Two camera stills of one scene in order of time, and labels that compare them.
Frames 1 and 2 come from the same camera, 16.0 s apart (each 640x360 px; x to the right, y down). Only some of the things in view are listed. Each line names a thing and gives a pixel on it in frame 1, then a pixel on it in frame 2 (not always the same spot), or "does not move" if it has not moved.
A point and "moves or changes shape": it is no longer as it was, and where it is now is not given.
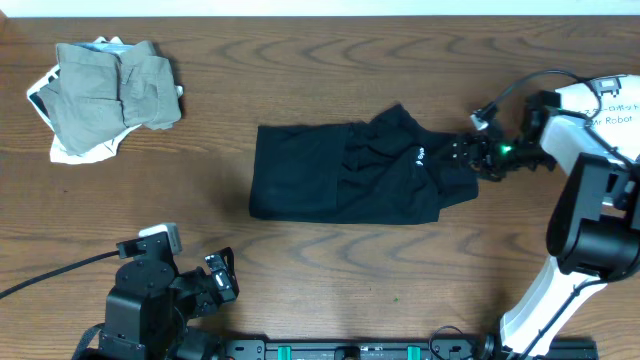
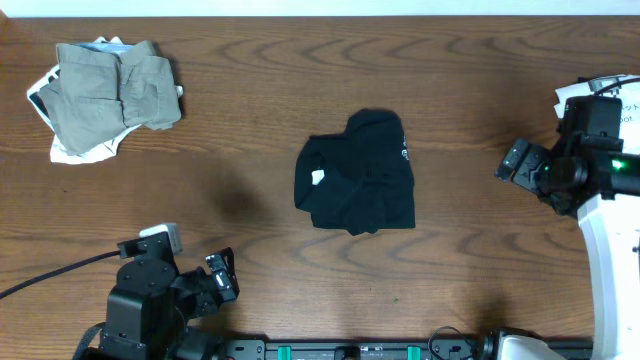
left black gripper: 220,279 does not move
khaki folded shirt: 99,95 does not move
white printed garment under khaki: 99,152 does not move
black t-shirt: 389,170 moves or changes shape
